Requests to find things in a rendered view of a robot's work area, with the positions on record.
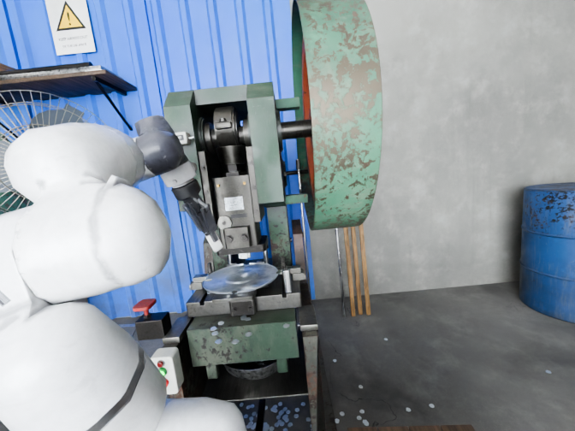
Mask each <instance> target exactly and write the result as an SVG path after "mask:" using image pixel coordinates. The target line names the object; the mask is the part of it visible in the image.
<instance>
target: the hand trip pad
mask: <svg viewBox="0 0 575 431"><path fill-rule="evenodd" d="M156 302H157V300H156V299H155V298H147V299H142V300H140V301H139V302H138V303H137V304H136V305H135V306H134V307H133V311H134V312H138V311H144V315H145V316H147V315H149V309H150V308H151V307H152V306H153V305H154V304H155V303H156Z"/></svg>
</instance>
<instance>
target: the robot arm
mask: <svg viewBox="0 0 575 431"><path fill-rule="evenodd" d="M134 125H135V128H136V131H137V134H138V136H139V137H136V138H131V137H129V136H128V135H126V134H125V133H123V132H121V131H119V130H117V129H114V128H113V127H109V126H104V125H98V124H95V123H75V122H70V123H64V124H59V125H54V126H48V127H39V128H34V129H28V130H26V131H25V132H24V133H23V134H22V135H21V136H20V137H19V138H18V139H16V140H15V141H14V142H13V143H12V144H11V145H10V146H9V148H8V149H7V150H6V152H5V157H4V167H5V170H6V172H7V174H8V177H9V179H10V182H11V184H12V186H13V188H14V189H15V190H17V191H18V192H19V193H21V194H22V195H24V196H25V197H26V198H28V199H30V200H31V201H32V202H34V204H33V205H32V206H29V207H26V208H23V209H19V210H14V211H11V212H8V213H5V214H1V215H0V420H1V422H2V423H3V424H4V425H5V426H6V427H7V428H8V429H9V430H10V431H246V425H245V422H244V418H243V416H242V413H241V412H240V410H239V409H238V407H237V406H236V405H235V403H231V402H228V401H223V400H220V399H212V398H208V397H199V398H181V399H166V397H167V385H166V378H165V377H164V376H163V374H162V373H161V372H160V370H159V369H158V368H157V366H156V365H155V364H154V362H152V360H151V359H150V358H149V356H148V355H147V354H146V352H145V351H144V349H143V348H142V347H141V345H140V344H139V343H138V341H136V340H135V339H134V338H133V337H132V336H131V335H130V334H129V333H128V332H126V331H125V330H124V329H123V328H121V327H120V326H119V325H117V324H116V323H115V322H113V321H112V320H111V319H110V318H108V317H107V316H106V315H105V314H104V313H103V312H102V311H100V310H99V309H98V308H96V307H95V306H94V305H92V304H88V301H87V298H89V297H93V296H97V295H100V294H103V293H106V292H110V291H113V290H115V289H118V288H121V287H124V286H133V285H137V284H139V283H140V282H142V281H145V280H148V279H150V278H151V277H153V276H155V275H159V274H160V273H161V272H162V271H163V269H164V267H165V266H166V264H167V262H168V260H169V256H170V246H171V233H172V232H171V229H170V227H169V223H168V221H167V218H166V216H165V214H164V213H163V211H162V210H161V208H160V207H159V205H158V203H157V201H156V200H155V199H153V198H152V197H150V196H149V195H148V194H146V193H145V192H143V191H142V190H140V189H137V188H134V187H135V186H137V185H138V184H139V183H140V182H142V181H144V180H148V179H150V178H152V177H155V176H157V175H160V176H161V178H162V180H163V182H164V184H165V185H166V187H173V188H172V190H171V191H172V193H173V194H174V195H175V198H176V199H177V200H178V201H182V200H183V203H184V204H183V205H182V206H181V207H182V208H183V209H184V210H185V211H186V212H187V213H188V215H189V216H190V218H191V219H192V221H193V223H194V224H195V226H196V227H197V229H198V230H199V231H200V232H201V231H202V233H204V234H205V237H206V238H207V240H208V242H209V243H210V246H211V248H212V250H213V251H214V252H218V251H219V250H221V249H222V248H223V246H222V243H221V241H220V239H219V238H218V237H217V235H216V232H215V231H216V230H217V226H216V223H215V220H214V217H213V215H212V213H211V210H210V204H209V203H207V204H205V203H204V202H203V199H202V198H201V197H200V196H199V192H200V191H201V187H200V185H199V183H198V181H197V180H196V179H194V178H193V177H194V176H195V175H196V171H197V169H198V168H197V165H196V163H195V162H190V160H189V159H188V158H187V156H186V155H185V154H184V150H183V147H182V145H181V142H180V140H179V139H178V137H177V136H176V135H175V132H174V130H173V129H172V127H171V126H170V124H168V122H167V121H166V119H165V118H164V117H163V116H161V115H152V116H148V117H146V118H144V119H141V120H138V121H137V122H135V123H134Z"/></svg>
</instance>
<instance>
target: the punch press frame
mask: <svg viewBox="0 0 575 431"><path fill-rule="evenodd" d="M226 106H234V107H235V108H236V109H237V112H238V115H239V118H240V121H243V120H244V119H247V130H248V136H249V142H250V146H251V147H252V154H253V161H254V169H255V176H256V184H257V191H258V204H260V205H262V206H264V207H265V208H266V209H267V216H268V223H269V231H270V246H271V254H272V258H269V264H270V265H273V266H275V267H281V256H284V260H285V264H286V266H293V260H292V252H291V243H290V242H292V238H290V234H289V225H288V208H287V205H286V203H285V195H286V191H285V184H284V178H286V174H284V173H283V166H282V151H283V143H282V128H281V118H280V111H278V109H276V99H275V93H274V87H273V82H264V83H256V84H247V85H238V86H223V87H215V88H206V89H198V90H190V91H181V92H169V93H168V95H167V97H166V100H165V102H164V105H163V114H164V118H165V119H166V121H167V122H168V124H170V126H171V127H172V129H173V130H174V132H175V133H180V132H186V133H189V134H190V137H194V139H190V140H191V144H190V145H183V146H182V147H183V150H184V154H185V155H186V156H187V158H188V159H189V160H190V162H195V163H196V165H197V168H198V169H197V171H196V175H195V176H194V177H193V178H194V179H196V180H197V181H198V183H199V185H200V187H201V191H200V192H199V196H200V197H201V198H202V199H203V202H204V203H205V195H204V189H203V183H202V178H201V172H200V166H199V155H198V151H207V152H209V151H208V148H207V146H206V143H205V133H204V127H205V123H208V122H211V123H212V124H213V126H214V120H213V115H214V110H215V109H216V108H218V107H226ZM211 249H212V248H211ZM212 256H213V262H214V267H215V271H217V270H218V269H222V268H226V267H227V266H228V255H224V256H218V255H217V252H214V251H213V250H212ZM240 317H241V316H231V314H222V315H213V316H195V318H194V319H193V321H192V323H191V325H190V326H189V328H188V329H187V338H188V344H189V349H190V353H191V359H192V364H193V367H199V366H206V370H207V375H208V379H216V378H218V376H219V374H220V373H219V367H218V364H228V363H247V362H257V361H266V360H276V365H277V371H278V373H284V372H288V358H295V357H299V342H298V329H297V327H300V323H297V316H296V308H287V309H278V310H260V311H257V313H256V314H254V315H246V317H251V320H249V321H245V320H241V319H240ZM219 322H224V323H223V325H218V323H219ZM284 324H289V327H288V328H284V327H283V325H284ZM212 327H216V330H213V331H211V330H210V329H211V328H212ZM215 331H217V332H218V334H217V335H212V333H213V332H215ZM246 333H252V335H250V336H246ZM217 339H221V340H222V343H220V344H217V343H215V341H216V340H217ZM234 339H237V340H238V341H239V342H238V343H237V344H232V341H233V340H234Z"/></svg>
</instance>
